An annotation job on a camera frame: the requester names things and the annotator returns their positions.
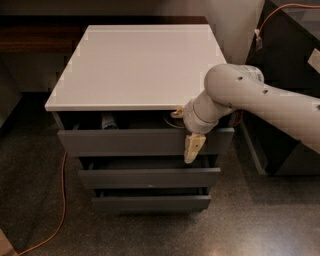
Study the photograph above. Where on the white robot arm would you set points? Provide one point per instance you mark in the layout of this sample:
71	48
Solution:
229	87

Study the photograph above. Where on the blue plastic water bottle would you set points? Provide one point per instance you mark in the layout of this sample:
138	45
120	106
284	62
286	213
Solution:
108	121

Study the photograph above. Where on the white-top grey drawer cabinet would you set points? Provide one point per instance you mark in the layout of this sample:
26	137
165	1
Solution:
139	68

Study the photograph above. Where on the grey top drawer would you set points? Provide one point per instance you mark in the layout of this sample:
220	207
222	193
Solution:
139	133

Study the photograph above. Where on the white ceramic bowl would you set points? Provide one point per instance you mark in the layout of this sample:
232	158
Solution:
173	120

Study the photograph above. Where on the grey bottom drawer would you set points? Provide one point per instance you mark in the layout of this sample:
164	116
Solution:
164	200

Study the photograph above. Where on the grey middle drawer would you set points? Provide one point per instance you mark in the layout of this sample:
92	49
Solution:
148	173

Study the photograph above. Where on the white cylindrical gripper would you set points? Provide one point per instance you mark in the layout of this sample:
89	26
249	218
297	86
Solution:
194	121

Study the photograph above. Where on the dark wooden bench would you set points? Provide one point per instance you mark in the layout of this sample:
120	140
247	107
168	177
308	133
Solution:
61	34

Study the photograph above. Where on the grey drawer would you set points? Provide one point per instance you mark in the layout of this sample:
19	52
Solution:
139	133
148	173
164	200

